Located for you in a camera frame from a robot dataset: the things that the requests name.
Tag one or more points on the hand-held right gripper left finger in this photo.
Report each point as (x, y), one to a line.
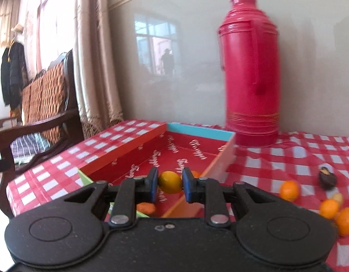
(153, 184)

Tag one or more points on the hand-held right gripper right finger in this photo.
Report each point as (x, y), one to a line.
(187, 185)

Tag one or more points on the yellow citrus fruit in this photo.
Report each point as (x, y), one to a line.
(170, 182)

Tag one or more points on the red cardboard box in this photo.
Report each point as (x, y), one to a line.
(191, 147)

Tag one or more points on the dark brown fruit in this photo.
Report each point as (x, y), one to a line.
(327, 178)

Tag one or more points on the pale yellow fruit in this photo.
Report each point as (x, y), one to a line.
(338, 197)

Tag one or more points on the striped cloth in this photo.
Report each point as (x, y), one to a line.
(27, 147)

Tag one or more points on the orange patterned cushion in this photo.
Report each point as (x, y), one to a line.
(46, 96)

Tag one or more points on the red white checkered tablecloth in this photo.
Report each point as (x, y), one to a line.
(276, 158)

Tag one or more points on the dark hanging coat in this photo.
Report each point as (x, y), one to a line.
(12, 70)

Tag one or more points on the dark wooden sofa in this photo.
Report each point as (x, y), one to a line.
(69, 90)

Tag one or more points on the red thermos flask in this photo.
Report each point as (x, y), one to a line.
(248, 76)

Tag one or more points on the beige curtain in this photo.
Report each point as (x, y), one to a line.
(98, 62)

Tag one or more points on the straw hat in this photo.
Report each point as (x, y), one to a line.
(17, 29)

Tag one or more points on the window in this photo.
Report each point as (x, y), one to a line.
(55, 19)

